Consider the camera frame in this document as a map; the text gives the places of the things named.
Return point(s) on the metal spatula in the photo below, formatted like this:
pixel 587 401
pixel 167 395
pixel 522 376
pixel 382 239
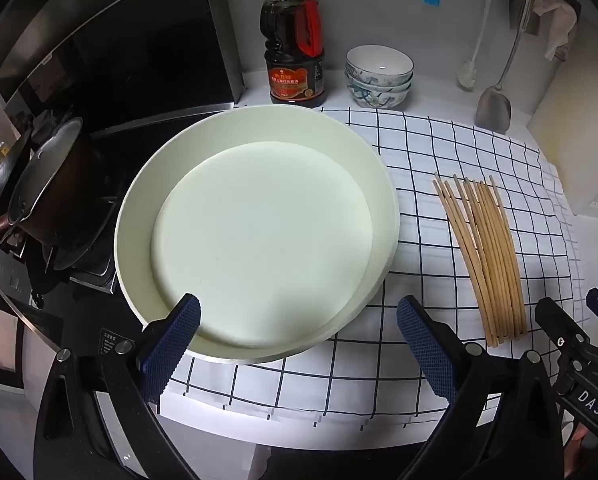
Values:
pixel 493 110

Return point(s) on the white checkered cloth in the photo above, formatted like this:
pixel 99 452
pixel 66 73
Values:
pixel 429 160

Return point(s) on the white cutting board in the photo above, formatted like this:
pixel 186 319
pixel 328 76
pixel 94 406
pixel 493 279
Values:
pixel 579 135

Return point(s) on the black steel range hood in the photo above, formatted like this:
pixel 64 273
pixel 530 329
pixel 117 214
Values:
pixel 144 50

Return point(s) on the stainless appliance front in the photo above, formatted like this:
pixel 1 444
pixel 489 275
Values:
pixel 1 340

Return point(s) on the metal pot lid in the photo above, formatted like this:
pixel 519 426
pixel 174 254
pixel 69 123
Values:
pixel 44 170

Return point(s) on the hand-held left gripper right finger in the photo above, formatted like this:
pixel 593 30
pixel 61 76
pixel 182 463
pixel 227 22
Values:
pixel 429 350

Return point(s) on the pile of wooden chopsticks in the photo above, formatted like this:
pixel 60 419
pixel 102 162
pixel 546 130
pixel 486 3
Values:
pixel 484 255

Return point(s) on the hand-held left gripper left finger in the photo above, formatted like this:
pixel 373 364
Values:
pixel 179 330

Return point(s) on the dark soy sauce bottle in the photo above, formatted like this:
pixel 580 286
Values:
pixel 294 75

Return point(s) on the white dish brush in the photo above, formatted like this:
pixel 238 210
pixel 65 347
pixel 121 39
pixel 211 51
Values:
pixel 466 76

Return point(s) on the dark cooking pot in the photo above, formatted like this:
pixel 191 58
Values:
pixel 79 195

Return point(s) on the white round tray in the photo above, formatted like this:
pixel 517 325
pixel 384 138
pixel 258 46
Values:
pixel 259 240

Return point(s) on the person's right hand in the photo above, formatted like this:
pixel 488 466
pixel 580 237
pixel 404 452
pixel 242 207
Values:
pixel 576 450

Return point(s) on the pale hanging rag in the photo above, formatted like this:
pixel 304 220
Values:
pixel 559 20

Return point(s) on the hanging cleaver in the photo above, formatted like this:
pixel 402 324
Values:
pixel 521 5

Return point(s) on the white blue floral bowl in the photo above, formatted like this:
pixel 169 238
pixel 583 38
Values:
pixel 379 87
pixel 379 101
pixel 379 60

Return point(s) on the black gas stove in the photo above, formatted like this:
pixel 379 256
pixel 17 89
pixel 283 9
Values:
pixel 89 270

